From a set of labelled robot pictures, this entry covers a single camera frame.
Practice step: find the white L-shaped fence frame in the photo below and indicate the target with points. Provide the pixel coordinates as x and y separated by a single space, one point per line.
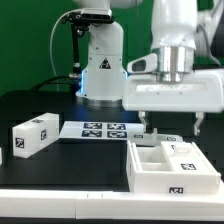
111 205

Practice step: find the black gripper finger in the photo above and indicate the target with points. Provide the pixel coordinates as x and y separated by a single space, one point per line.
143 118
198 123

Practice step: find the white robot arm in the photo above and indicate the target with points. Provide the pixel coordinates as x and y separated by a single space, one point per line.
164 80

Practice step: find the white door panel with knob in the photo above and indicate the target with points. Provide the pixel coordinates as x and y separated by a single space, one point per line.
152 139

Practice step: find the white cabinet top block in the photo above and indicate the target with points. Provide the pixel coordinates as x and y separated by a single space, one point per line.
35 134

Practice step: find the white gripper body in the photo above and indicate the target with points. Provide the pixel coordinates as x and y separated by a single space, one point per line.
200 91

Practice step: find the white marker base sheet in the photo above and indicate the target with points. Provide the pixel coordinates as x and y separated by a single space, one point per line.
101 130

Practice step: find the white door panel with pegs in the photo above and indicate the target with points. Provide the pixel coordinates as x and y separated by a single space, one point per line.
186 158

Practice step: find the white cabinet body box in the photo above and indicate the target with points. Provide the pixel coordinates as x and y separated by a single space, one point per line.
148 172

